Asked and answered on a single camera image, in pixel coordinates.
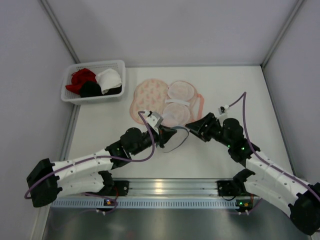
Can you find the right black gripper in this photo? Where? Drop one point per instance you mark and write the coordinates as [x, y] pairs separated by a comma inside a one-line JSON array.
[[204, 128]]

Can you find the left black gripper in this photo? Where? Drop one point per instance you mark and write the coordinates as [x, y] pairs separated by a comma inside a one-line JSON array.
[[162, 138]]

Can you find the white blue-rimmed mesh laundry bag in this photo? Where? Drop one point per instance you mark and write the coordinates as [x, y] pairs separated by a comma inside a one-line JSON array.
[[181, 135]]

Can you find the pink floral mesh laundry bag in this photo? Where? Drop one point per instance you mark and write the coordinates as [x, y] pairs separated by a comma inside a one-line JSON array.
[[179, 103]]

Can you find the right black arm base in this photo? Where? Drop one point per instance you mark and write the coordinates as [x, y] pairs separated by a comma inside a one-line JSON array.
[[231, 188]]

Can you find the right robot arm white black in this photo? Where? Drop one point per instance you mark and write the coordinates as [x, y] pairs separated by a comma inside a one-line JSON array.
[[296, 198]]

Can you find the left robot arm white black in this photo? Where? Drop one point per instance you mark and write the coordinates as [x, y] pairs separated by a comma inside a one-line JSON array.
[[91, 174]]

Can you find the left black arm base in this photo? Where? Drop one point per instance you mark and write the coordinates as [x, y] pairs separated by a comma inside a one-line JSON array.
[[118, 188]]

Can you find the white bra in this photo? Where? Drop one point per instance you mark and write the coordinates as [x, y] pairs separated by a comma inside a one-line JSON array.
[[110, 82]]

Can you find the black garment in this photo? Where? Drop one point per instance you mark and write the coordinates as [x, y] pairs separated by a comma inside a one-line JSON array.
[[93, 89]]

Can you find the red garment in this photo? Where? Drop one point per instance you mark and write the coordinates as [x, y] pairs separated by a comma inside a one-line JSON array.
[[79, 78]]

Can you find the white plastic basket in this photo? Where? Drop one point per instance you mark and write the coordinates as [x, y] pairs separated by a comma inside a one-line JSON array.
[[95, 67]]

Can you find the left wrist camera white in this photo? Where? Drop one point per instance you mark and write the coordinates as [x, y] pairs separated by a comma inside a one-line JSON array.
[[154, 119]]

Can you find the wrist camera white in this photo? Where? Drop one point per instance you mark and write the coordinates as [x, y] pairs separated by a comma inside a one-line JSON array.
[[154, 119], [223, 112]]

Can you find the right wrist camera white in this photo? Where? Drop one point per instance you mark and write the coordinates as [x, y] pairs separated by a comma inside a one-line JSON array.
[[223, 112]]

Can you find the aluminium mounting rail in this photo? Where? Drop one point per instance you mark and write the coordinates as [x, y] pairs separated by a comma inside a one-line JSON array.
[[173, 187]]

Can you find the white slotted cable duct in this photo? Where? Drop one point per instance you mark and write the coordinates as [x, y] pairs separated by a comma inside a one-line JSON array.
[[146, 203]]

